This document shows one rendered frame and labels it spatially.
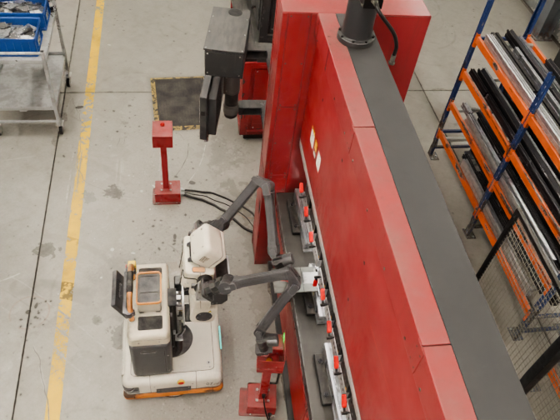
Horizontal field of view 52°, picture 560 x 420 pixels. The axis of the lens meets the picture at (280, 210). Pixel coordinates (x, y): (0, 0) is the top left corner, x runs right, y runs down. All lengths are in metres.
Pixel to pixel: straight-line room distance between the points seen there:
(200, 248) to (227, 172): 2.41
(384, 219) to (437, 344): 0.53
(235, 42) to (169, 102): 2.76
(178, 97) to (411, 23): 3.43
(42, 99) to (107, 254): 1.78
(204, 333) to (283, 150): 1.39
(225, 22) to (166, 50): 3.33
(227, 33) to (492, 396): 2.64
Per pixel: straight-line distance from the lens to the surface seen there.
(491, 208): 5.23
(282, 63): 3.46
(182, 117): 6.10
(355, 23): 3.02
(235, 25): 3.81
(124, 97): 6.41
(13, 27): 5.78
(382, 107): 2.70
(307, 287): 3.53
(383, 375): 2.37
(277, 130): 3.77
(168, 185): 5.18
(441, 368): 1.90
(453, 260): 2.16
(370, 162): 2.40
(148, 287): 3.61
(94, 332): 4.55
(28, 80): 6.24
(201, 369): 4.02
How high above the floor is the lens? 3.89
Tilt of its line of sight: 48 degrees down
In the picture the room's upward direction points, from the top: 9 degrees clockwise
